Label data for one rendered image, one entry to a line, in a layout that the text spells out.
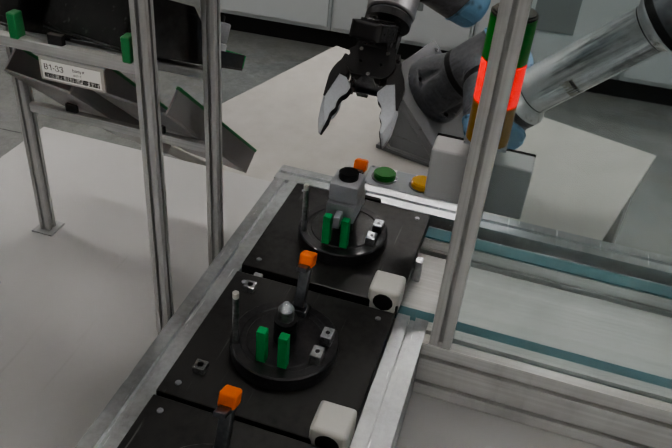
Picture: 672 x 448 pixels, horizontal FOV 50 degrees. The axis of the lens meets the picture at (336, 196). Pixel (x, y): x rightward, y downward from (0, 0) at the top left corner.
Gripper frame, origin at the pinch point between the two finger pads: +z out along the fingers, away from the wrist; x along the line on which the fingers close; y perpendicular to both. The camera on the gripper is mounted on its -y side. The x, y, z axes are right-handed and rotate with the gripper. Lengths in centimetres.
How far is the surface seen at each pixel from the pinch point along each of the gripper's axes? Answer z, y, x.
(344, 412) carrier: 36.6, -8.8, -10.5
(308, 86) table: -34, 70, 30
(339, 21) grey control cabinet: -155, 266, 84
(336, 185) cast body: 6.8, 4.8, 1.0
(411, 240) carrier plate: 9.4, 17.5, -10.4
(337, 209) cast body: 9.7, 7.2, 0.4
